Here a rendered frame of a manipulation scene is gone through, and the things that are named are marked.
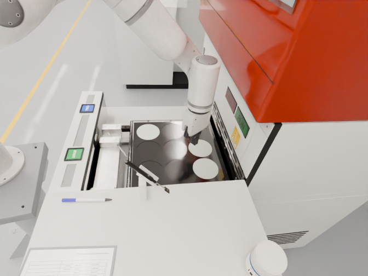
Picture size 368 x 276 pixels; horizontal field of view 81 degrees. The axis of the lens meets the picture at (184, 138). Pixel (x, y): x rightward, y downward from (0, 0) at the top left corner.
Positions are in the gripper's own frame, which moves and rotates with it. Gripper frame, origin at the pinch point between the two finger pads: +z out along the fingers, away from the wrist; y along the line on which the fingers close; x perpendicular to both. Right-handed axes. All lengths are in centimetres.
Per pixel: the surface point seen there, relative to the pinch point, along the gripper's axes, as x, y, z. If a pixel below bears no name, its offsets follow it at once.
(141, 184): 7.8, 28.8, -6.4
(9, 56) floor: -346, 22, 96
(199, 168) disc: 7.2, 2.5, 8.9
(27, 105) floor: -213, 36, 97
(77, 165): -16.6, 38.3, 2.3
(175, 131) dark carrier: -14.5, -3.7, 8.9
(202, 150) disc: 1.2, -5.1, 8.9
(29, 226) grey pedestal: -35, 64, 46
